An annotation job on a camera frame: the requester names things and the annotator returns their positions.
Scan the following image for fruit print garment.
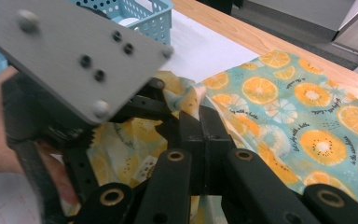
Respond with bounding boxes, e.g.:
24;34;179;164
60;50;358;224

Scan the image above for blue plastic basket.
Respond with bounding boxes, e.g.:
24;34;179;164
0;0;173;86

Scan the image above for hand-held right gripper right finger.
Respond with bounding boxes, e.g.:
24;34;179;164
199;105;236;196

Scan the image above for grey cabinet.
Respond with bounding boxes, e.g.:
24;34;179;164
245;0;358;42

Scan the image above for white table mat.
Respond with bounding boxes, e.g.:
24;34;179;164
0;8;259;224

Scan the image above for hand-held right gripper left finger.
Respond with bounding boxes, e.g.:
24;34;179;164
178;110;206;196

